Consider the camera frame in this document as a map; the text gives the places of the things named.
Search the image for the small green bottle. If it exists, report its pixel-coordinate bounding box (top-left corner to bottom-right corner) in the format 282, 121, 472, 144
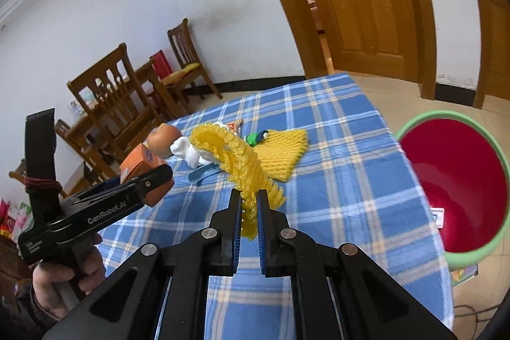
244, 130, 269, 145

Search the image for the yellow seat cushion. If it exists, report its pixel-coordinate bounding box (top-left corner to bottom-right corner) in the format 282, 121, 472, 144
165, 62, 202, 83

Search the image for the person's left forearm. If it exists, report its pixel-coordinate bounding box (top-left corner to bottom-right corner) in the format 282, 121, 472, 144
0, 276, 64, 340

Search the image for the blue plastic piece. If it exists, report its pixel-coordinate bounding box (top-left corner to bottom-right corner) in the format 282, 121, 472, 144
188, 164, 223, 186

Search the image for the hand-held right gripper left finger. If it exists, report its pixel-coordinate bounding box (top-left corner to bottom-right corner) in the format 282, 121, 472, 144
42, 189, 244, 340

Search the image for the red bag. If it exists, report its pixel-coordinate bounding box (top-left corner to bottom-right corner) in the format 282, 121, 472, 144
150, 50, 174, 80

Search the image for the wooden dining chair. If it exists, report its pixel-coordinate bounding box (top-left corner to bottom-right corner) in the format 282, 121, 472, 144
167, 18, 224, 102
10, 119, 120, 197
67, 42, 164, 165

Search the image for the orange cardboard box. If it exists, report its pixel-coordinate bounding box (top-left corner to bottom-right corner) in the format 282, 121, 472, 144
120, 143, 170, 185

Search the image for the red bin with green rim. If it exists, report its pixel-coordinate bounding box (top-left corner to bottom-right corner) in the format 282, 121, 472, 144
394, 110, 510, 287

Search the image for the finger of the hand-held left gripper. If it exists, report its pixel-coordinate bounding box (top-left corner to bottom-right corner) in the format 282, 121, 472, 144
93, 177, 136, 194
133, 164, 175, 206

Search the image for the person's left hand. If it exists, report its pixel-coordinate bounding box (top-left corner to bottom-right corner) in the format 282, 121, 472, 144
32, 234, 106, 322

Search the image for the yellow foam fruit net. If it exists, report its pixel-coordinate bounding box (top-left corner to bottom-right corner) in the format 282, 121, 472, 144
189, 122, 287, 243
251, 129, 309, 182

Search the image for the wooden panel door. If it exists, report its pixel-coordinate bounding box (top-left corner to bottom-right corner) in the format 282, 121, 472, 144
295, 0, 419, 82
484, 0, 510, 102

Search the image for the apple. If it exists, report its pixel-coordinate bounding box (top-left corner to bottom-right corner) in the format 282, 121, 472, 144
148, 125, 183, 158

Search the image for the blue plaid tablecloth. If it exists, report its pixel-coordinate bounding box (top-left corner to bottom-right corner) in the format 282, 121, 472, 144
93, 72, 455, 340

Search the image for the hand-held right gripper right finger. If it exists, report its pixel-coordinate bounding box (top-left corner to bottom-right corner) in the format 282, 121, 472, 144
257, 189, 459, 340

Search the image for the white tissue ball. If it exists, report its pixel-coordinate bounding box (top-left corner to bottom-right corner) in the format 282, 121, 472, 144
171, 133, 218, 169

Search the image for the colourful printed bag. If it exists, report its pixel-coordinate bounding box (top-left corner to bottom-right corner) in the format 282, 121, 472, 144
0, 199, 33, 245

